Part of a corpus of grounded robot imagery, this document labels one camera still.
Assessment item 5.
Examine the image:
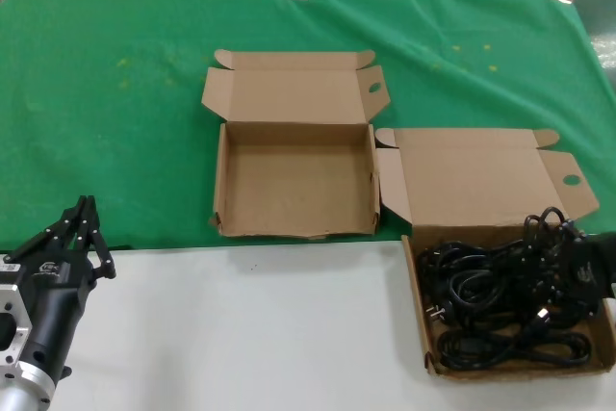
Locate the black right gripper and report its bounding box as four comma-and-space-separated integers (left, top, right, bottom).
567, 231, 616, 300

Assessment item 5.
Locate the left silver camera bracket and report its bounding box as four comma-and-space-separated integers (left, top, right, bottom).
0, 256, 34, 370

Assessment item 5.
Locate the open brown cardboard box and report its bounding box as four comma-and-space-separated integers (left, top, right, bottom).
373, 127, 616, 379
200, 48, 390, 241

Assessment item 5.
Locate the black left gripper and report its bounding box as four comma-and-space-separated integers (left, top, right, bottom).
8, 195, 117, 381

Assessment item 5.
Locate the green table cloth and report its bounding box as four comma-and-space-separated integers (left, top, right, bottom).
0, 0, 616, 252

